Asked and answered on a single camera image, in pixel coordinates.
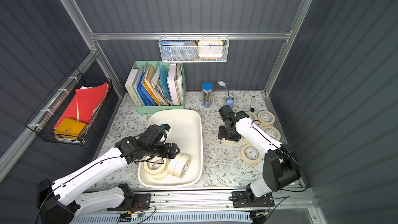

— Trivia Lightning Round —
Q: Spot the red folder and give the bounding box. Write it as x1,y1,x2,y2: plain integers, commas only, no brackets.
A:
54,83,110,130

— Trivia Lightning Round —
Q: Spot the orange white clock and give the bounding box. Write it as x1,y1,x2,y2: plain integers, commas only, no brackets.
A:
198,40,224,60

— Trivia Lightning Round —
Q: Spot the black capped marker pen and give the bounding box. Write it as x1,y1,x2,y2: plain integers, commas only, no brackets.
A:
250,96,256,112

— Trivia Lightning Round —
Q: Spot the clear tape roll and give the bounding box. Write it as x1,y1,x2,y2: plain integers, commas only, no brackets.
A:
181,41,198,61

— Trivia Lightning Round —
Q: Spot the teal folder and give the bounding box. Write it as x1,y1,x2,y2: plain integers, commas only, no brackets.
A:
159,65,171,101

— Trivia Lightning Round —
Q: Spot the green file organizer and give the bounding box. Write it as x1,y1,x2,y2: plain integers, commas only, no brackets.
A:
132,61,186,115

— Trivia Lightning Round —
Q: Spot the blue lid pencil jar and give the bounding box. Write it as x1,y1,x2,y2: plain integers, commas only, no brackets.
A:
202,82,213,108

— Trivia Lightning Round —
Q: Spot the blue box in basket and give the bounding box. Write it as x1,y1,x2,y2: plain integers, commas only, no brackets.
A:
159,40,185,62

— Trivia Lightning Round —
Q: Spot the white binder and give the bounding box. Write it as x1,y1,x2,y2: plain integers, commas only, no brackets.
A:
167,63,180,105

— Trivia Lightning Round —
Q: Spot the yellow wallet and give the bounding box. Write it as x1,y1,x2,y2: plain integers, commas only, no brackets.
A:
54,118,86,137

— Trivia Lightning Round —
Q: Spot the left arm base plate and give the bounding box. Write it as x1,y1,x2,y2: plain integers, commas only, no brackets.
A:
107,193,151,212

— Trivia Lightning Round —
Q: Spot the white wire hanging basket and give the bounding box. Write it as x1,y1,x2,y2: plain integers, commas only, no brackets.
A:
158,35,230,63

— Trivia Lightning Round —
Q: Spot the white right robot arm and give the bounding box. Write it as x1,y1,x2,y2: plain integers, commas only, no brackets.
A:
218,105,301,204

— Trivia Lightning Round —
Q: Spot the blue folder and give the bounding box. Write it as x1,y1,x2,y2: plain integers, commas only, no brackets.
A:
137,69,157,106

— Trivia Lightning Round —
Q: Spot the orange folder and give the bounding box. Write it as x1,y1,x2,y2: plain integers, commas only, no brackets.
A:
143,65,160,106

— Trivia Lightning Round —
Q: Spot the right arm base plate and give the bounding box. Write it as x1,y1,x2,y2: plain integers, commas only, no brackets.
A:
229,191,275,208

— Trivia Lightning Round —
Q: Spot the white book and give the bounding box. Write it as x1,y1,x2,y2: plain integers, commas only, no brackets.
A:
124,68,142,107

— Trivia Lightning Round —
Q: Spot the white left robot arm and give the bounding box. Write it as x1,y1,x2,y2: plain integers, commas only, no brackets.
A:
36,124,180,224

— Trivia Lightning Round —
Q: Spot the white plastic storage box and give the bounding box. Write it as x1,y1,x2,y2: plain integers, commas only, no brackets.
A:
138,110,203,189

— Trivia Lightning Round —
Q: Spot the black wire wall basket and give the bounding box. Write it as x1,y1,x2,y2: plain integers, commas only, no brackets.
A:
25,67,113,145

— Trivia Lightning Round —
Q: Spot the cream masking tape roll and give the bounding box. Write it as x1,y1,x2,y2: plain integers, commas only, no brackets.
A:
258,111,276,127
143,156,168,175
149,170,169,180
262,126,281,141
222,139,244,146
167,153,191,178
246,112,258,121
240,144,262,166

